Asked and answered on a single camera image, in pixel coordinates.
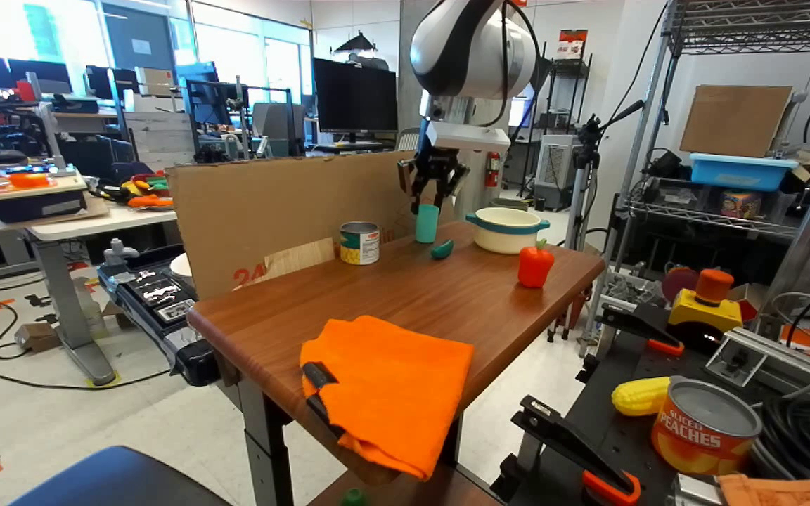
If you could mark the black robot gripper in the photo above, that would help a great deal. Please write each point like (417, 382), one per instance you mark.
(438, 159)

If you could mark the blue cup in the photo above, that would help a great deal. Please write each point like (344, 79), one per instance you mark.
(427, 225)

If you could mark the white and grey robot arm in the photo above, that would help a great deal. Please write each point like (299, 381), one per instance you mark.
(471, 58)

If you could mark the cream pot with teal rim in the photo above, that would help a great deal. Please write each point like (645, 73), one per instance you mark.
(508, 230)

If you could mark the small teal toy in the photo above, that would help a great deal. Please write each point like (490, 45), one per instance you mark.
(442, 252)

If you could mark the green and yellow tin can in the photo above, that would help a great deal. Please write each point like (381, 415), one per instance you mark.
(358, 243)

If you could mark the black computer monitor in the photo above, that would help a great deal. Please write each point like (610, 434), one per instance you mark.
(355, 98)

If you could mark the red toy bell pepper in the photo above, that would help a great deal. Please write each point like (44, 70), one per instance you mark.
(535, 267)

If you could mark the brown cardboard panel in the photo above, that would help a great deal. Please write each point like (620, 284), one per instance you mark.
(265, 215)

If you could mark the folded orange cloth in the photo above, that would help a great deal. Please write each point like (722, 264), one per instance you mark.
(393, 388)

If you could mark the yellow toy corn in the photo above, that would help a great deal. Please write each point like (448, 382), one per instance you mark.
(642, 398)

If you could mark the yellow emergency stop button box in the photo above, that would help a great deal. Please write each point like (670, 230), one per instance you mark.
(707, 299)

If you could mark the black perforated board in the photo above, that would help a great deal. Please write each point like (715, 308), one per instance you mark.
(611, 440)

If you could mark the blue plastic bin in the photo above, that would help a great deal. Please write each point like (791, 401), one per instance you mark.
(742, 173)

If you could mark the brown cardboard sheet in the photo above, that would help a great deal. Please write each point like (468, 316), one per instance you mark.
(736, 118)

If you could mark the orange labelled tin can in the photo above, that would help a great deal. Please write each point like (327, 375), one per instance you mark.
(703, 431)

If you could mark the grey standing desk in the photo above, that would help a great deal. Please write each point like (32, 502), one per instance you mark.
(70, 263)

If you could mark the blue chair seat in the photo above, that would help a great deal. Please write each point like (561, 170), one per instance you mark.
(120, 478)

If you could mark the rumpled orange towel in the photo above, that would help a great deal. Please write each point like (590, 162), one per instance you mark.
(786, 490)

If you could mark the black camera tripod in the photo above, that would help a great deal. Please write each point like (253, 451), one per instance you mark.
(590, 159)

